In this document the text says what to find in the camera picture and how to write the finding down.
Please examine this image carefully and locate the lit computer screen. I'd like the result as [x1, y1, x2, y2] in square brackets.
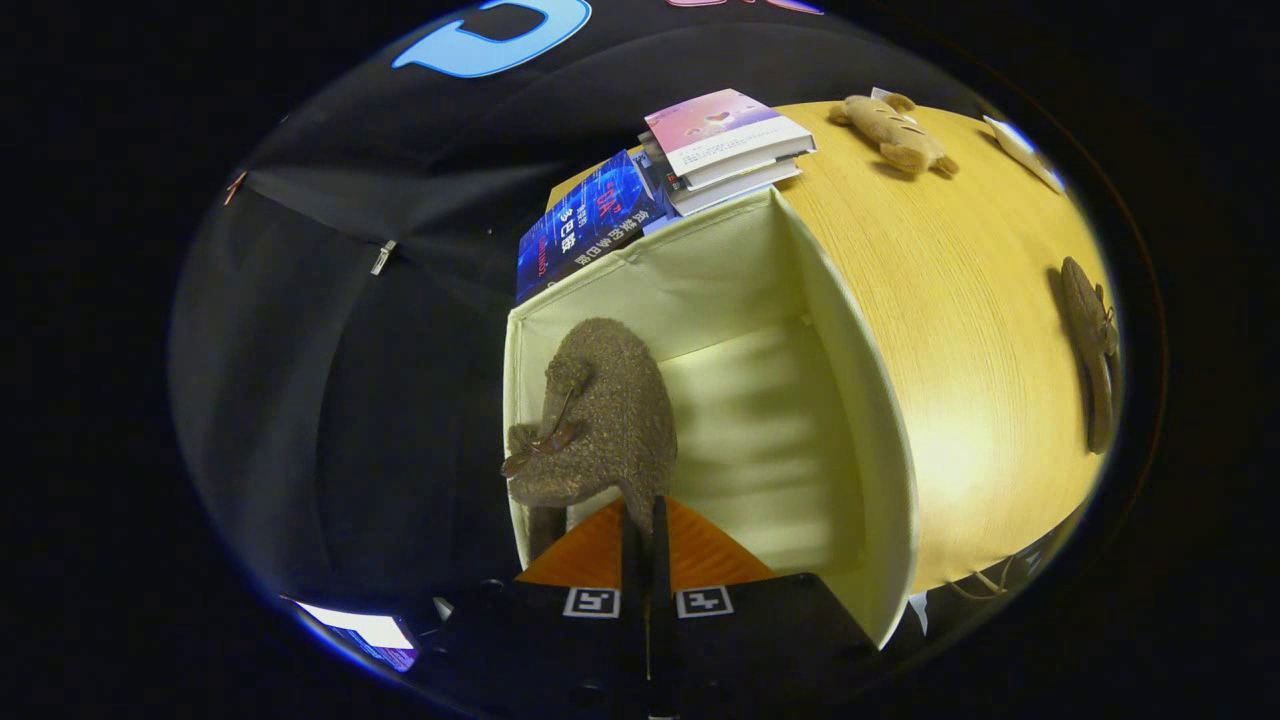
[285, 597, 419, 673]

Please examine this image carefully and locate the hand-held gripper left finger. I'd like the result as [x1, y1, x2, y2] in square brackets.
[415, 497, 649, 717]

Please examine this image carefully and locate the pink cover book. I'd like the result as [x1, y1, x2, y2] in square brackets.
[643, 88, 816, 183]

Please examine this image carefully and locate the brown fuzzy shoe with bow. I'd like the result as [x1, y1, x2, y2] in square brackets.
[500, 317, 679, 561]
[1060, 257, 1123, 456]

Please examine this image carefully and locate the dark blue book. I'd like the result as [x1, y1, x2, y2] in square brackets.
[515, 150, 669, 304]

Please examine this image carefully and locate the cream fabric storage box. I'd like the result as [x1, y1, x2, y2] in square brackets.
[503, 187, 921, 649]

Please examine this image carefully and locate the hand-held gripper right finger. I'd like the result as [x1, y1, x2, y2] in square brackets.
[650, 495, 887, 717]

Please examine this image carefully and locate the thin cable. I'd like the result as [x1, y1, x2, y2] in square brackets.
[948, 558, 1041, 601]

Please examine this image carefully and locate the bread-shaped plush toy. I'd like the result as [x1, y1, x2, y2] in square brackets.
[828, 93, 959, 178]

